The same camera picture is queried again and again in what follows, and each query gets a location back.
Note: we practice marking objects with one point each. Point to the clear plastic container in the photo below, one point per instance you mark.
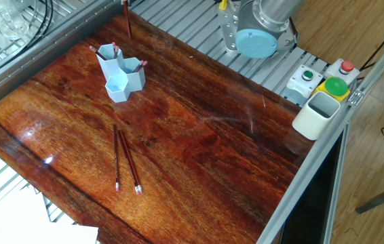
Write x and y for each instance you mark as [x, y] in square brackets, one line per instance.
[5, 19]

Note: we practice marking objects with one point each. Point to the white rounded rectangular pen holder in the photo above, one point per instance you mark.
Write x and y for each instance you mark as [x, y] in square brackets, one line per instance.
[311, 122]

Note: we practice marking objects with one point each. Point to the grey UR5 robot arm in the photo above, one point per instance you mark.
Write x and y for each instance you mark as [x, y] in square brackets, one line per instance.
[266, 27]

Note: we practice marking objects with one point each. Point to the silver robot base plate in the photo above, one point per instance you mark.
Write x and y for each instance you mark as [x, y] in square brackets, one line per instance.
[227, 34]

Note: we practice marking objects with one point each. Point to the large white paper sheet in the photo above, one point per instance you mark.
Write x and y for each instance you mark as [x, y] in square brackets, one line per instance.
[9, 227]

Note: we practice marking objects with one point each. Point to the brown wood-grain board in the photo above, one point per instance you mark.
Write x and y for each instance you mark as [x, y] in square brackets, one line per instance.
[233, 149]

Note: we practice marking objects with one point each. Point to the white control button box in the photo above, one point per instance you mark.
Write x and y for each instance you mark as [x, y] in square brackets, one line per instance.
[299, 85]

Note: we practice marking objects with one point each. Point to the light blue hexagonal pen holder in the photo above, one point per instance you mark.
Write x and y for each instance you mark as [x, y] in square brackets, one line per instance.
[117, 85]

